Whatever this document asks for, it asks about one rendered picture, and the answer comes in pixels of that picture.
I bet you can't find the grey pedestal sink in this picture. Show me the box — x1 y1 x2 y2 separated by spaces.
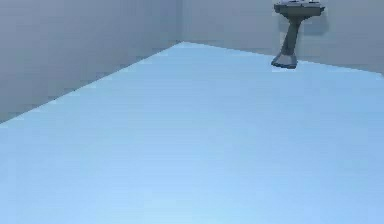
270 0 326 70

